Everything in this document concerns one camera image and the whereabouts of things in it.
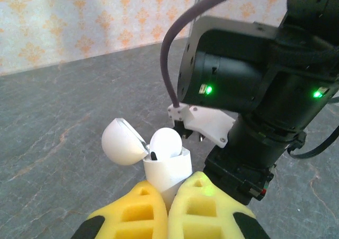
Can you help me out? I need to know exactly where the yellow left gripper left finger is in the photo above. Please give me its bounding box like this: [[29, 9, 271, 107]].
[[70, 180, 169, 239]]

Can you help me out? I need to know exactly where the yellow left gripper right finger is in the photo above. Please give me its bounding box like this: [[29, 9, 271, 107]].
[[166, 171, 271, 239]]

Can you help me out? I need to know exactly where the white earbud charging case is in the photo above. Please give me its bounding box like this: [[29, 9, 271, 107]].
[[101, 118, 193, 207]]

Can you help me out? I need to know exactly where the white wireless earbud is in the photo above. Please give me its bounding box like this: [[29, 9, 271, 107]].
[[149, 127, 183, 162]]

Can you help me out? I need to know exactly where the white right camera bracket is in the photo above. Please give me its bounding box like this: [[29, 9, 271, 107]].
[[167, 103, 236, 147]]

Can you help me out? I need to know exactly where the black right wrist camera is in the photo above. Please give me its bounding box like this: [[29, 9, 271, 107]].
[[173, 119, 194, 141]]

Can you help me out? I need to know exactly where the aluminium frame post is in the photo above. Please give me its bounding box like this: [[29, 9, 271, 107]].
[[190, 0, 210, 40]]

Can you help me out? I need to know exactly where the thin black right gripper cable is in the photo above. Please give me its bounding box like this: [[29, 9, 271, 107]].
[[287, 95, 339, 160]]

